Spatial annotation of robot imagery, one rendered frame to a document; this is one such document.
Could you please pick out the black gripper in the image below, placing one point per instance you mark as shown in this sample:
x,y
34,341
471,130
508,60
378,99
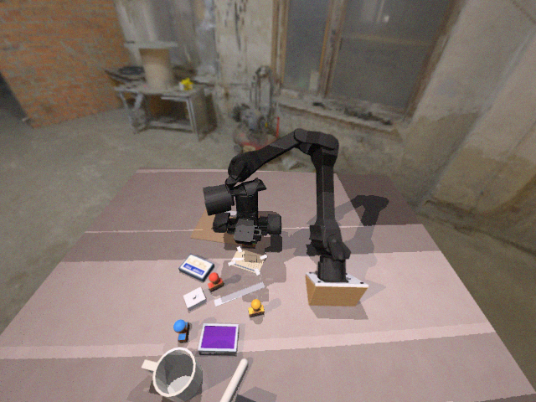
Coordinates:
x,y
270,225

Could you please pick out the cream paper card taped down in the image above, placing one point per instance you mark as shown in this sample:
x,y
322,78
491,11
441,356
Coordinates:
x,y
248,261

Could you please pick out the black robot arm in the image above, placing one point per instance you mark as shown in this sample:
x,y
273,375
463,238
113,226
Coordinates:
x,y
325,233

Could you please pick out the orange stamp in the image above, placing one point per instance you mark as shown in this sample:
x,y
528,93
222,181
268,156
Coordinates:
x,y
256,308

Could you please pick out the tan clipboard with silver clip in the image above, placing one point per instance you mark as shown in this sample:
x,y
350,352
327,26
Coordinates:
x,y
204,230

